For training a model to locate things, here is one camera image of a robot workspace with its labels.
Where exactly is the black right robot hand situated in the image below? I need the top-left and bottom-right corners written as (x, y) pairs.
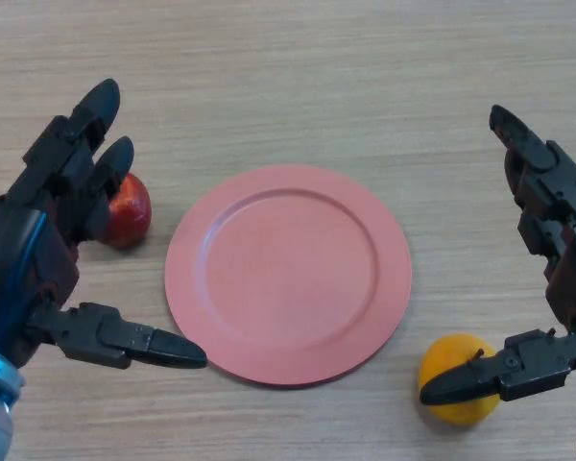
top-left (420, 104), bottom-right (576, 407)

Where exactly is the pink round plate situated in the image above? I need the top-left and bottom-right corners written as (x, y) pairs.
top-left (164, 164), bottom-right (413, 389)

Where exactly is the red apple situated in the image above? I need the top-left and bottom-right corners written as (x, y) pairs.
top-left (98, 171), bottom-right (153, 250)

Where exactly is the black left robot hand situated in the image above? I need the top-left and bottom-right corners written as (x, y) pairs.
top-left (0, 79), bottom-right (208, 371)

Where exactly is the yellow pear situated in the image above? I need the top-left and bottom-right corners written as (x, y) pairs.
top-left (417, 333), bottom-right (501, 427)

